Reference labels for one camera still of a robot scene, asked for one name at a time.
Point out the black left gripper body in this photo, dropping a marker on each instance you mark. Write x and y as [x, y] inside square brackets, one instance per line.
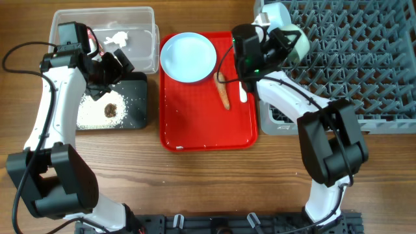
[107, 73]

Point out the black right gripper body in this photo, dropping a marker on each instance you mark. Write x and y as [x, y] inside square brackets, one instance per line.
[273, 51]

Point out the white tissue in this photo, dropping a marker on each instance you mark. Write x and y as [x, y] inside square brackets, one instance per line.
[120, 39]

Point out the light blue bowl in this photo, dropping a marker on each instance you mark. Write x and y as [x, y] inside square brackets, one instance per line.
[278, 15]

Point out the mint green bowl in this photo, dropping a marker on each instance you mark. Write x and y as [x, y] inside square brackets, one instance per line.
[301, 47]

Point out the red snack wrapper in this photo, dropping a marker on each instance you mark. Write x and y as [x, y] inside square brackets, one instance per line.
[95, 47]

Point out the brown food scrap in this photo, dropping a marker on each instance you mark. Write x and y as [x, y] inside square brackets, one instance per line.
[110, 110]

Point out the white rice pile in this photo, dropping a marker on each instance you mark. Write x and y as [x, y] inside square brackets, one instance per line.
[91, 113]

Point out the white plastic spoon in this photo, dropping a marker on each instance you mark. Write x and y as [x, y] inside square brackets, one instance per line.
[242, 94]

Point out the orange carrot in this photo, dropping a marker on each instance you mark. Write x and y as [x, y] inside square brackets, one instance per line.
[220, 83]

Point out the light blue plate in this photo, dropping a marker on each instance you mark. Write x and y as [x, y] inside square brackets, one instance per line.
[188, 57]

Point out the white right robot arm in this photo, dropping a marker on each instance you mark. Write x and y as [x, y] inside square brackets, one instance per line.
[332, 145]

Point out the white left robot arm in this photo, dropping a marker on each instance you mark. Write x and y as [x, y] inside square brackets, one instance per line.
[51, 178]

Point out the grey dishwasher rack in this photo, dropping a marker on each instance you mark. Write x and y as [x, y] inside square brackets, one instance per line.
[362, 51]

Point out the clear plastic bin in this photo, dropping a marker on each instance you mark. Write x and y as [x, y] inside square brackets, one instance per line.
[142, 47]

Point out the black square bin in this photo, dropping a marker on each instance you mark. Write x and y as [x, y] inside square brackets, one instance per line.
[135, 90]

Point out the red plastic tray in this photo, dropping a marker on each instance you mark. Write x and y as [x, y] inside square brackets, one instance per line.
[192, 116]

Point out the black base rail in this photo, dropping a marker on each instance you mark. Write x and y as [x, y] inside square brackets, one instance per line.
[347, 223]

